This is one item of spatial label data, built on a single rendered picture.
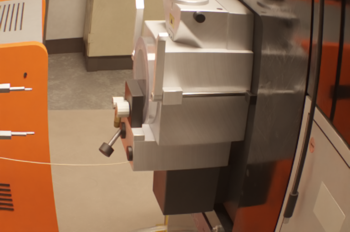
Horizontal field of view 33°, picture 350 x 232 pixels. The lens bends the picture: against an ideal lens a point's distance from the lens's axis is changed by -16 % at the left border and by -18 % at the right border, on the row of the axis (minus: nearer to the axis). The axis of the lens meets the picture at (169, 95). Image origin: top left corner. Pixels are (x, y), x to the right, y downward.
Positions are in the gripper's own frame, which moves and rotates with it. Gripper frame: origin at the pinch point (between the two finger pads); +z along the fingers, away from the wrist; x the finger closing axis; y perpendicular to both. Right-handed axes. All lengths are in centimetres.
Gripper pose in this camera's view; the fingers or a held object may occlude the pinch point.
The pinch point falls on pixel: (32, 111)
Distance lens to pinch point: 69.9
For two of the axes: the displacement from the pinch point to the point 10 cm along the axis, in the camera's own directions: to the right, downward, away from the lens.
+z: 9.7, -0.3, 2.2
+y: -1.9, 4.1, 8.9
